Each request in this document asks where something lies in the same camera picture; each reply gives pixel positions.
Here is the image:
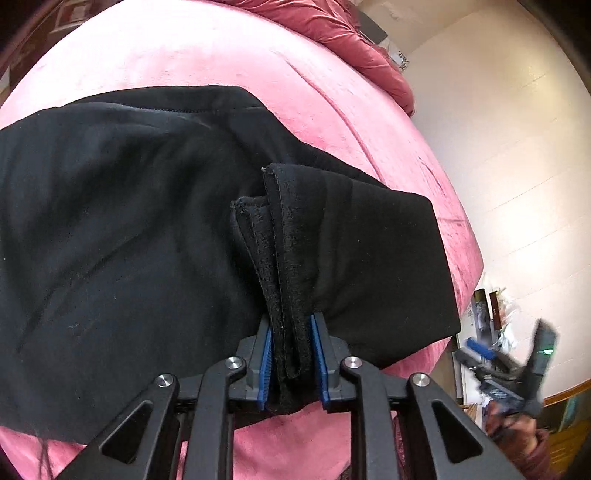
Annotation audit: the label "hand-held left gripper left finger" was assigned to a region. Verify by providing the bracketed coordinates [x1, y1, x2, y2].
[55, 316, 278, 480]

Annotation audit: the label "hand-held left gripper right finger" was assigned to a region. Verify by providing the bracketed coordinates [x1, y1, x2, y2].
[308, 313, 527, 480]

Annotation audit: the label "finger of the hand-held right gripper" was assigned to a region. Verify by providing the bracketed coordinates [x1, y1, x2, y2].
[478, 376, 527, 409]
[455, 338, 525, 376]

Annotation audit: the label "black embroidered pants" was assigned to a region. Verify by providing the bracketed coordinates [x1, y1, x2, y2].
[0, 85, 462, 441]

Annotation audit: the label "person's right forearm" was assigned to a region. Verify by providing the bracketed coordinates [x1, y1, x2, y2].
[499, 428, 571, 480]

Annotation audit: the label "person's right hand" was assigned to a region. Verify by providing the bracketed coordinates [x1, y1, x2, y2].
[484, 401, 542, 445]

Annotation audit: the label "white crumpled paper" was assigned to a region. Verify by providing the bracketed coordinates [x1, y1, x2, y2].
[500, 295, 520, 354]

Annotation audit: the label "pink bed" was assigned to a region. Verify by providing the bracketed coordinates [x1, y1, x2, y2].
[0, 0, 485, 480]

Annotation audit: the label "red duvet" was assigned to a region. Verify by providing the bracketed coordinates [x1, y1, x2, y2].
[247, 0, 416, 118]

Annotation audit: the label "grey headboard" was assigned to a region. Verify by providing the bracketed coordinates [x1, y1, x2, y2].
[358, 10, 389, 46]

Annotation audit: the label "picture frame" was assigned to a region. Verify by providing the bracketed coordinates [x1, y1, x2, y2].
[470, 288, 491, 348]

